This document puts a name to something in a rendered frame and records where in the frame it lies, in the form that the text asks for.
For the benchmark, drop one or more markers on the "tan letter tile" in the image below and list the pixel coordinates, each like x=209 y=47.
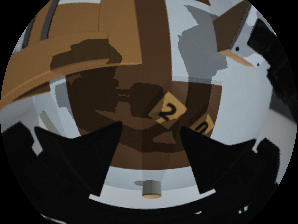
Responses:
x=168 y=110
x=203 y=125

